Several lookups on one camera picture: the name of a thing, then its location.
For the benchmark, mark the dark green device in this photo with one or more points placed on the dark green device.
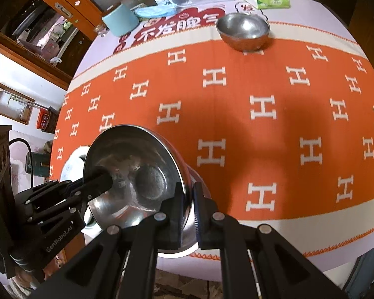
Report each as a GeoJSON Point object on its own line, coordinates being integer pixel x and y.
{"type": "Point", "coordinates": [39, 165]}

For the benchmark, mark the small clear glass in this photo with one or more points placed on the small clear glass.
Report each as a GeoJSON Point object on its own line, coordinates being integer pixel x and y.
{"type": "Point", "coordinates": [100, 31]}

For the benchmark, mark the red printed mat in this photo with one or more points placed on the red printed mat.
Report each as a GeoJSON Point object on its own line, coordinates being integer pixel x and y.
{"type": "Point", "coordinates": [174, 26]}

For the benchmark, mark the dark carved wooden stand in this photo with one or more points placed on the dark carved wooden stand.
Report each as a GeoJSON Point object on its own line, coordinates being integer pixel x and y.
{"type": "Point", "coordinates": [0, 162]}

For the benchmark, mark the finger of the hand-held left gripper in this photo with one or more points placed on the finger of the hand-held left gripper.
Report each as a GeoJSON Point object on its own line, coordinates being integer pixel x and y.
{"type": "Point", "coordinates": [99, 183]}
{"type": "Point", "coordinates": [50, 193]}

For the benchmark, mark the wooden framed wall box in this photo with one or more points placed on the wooden framed wall box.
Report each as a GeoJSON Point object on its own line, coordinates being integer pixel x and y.
{"type": "Point", "coordinates": [6, 106]}

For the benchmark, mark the small steel bowl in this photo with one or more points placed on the small steel bowl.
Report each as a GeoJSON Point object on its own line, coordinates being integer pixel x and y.
{"type": "Point", "coordinates": [243, 28]}

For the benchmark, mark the teal cup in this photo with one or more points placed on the teal cup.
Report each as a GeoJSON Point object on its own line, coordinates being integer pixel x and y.
{"type": "Point", "coordinates": [120, 21]}

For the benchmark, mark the blue plastic pack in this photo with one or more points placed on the blue plastic pack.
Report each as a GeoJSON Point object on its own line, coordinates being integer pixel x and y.
{"type": "Point", "coordinates": [152, 11]}

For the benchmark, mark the wooden glass-door cabinet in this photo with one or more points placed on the wooden glass-door cabinet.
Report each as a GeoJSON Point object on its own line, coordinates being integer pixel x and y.
{"type": "Point", "coordinates": [81, 9]}

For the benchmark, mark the pink figurine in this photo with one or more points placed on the pink figurine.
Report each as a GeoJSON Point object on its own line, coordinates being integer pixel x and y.
{"type": "Point", "coordinates": [54, 42]}

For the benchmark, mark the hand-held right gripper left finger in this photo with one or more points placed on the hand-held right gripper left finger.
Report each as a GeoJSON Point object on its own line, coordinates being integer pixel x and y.
{"type": "Point", "coordinates": [173, 221]}

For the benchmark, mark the white plate at edge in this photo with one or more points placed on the white plate at edge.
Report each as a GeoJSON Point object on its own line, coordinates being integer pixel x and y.
{"type": "Point", "coordinates": [73, 165]}

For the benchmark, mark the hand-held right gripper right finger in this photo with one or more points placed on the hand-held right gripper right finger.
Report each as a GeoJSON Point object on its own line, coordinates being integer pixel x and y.
{"type": "Point", "coordinates": [202, 224]}

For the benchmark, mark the large steel bowl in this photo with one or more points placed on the large steel bowl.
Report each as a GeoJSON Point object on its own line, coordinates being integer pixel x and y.
{"type": "Point", "coordinates": [127, 168]}

